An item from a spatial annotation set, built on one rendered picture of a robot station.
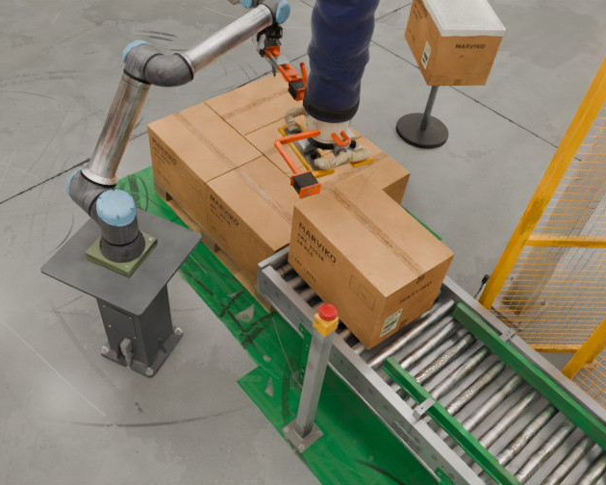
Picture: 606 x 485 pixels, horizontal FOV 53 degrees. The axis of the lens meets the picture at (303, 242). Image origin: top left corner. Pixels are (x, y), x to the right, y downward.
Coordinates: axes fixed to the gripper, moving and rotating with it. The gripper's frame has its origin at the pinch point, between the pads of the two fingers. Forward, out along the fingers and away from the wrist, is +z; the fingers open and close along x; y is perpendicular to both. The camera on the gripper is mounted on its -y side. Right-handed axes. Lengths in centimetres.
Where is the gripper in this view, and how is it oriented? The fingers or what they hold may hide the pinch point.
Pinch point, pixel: (267, 48)
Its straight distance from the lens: 302.2
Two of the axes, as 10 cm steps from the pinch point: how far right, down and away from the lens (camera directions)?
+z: -0.9, 6.5, 7.5
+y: 4.4, 7.0, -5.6
